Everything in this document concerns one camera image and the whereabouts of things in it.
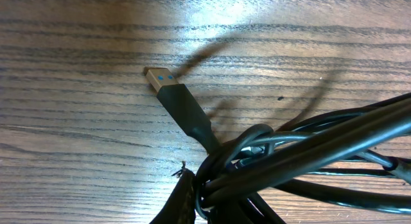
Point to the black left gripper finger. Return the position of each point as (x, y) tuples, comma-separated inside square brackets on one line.
[(180, 206)]

